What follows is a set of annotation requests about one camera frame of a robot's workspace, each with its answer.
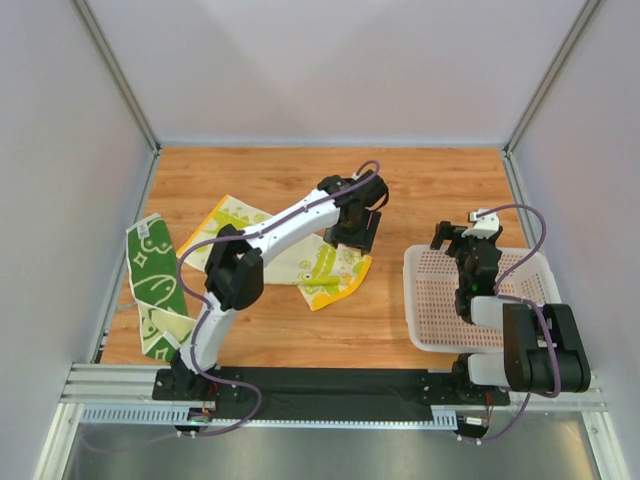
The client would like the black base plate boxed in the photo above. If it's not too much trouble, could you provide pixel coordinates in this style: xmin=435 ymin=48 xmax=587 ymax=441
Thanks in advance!
xmin=152 ymin=367 xmax=510 ymax=422

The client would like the right aluminium frame post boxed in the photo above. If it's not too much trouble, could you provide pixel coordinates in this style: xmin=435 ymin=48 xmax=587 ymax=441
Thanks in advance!
xmin=502 ymin=0 xmax=606 ymax=156

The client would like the white plastic basket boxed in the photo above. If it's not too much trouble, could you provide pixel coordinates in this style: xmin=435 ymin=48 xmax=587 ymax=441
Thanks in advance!
xmin=403 ymin=245 xmax=561 ymax=354

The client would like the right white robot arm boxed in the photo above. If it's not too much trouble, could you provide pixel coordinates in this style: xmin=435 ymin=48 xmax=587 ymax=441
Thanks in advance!
xmin=430 ymin=221 xmax=591 ymax=398

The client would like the grey slotted cable duct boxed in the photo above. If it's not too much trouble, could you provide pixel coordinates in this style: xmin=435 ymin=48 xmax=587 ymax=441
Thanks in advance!
xmin=80 ymin=404 xmax=458 ymax=431

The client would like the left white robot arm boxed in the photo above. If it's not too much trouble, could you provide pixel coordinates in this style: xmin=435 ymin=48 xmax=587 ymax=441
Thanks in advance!
xmin=152 ymin=170 xmax=389 ymax=402

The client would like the aluminium front rail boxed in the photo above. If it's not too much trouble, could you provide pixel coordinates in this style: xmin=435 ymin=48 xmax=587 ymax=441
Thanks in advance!
xmin=59 ymin=364 xmax=607 ymax=412

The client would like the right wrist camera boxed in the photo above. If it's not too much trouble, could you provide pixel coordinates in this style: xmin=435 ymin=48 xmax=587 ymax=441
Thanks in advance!
xmin=461 ymin=209 xmax=501 ymax=239

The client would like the aluminium frame post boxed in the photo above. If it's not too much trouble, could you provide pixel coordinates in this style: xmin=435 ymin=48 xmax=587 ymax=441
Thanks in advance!
xmin=502 ymin=0 xmax=606 ymax=156
xmin=67 ymin=0 xmax=164 ymax=156

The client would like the green patterned towel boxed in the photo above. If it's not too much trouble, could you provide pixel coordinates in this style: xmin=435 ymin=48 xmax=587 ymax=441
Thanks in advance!
xmin=126 ymin=213 xmax=195 ymax=364

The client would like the cream yellow crocodile towel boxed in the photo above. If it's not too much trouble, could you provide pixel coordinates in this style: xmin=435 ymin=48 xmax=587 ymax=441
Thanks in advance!
xmin=176 ymin=195 xmax=373 ymax=311

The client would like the left aluminium frame post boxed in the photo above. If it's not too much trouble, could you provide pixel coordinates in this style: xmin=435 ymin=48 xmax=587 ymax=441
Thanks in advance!
xmin=67 ymin=0 xmax=164 ymax=156

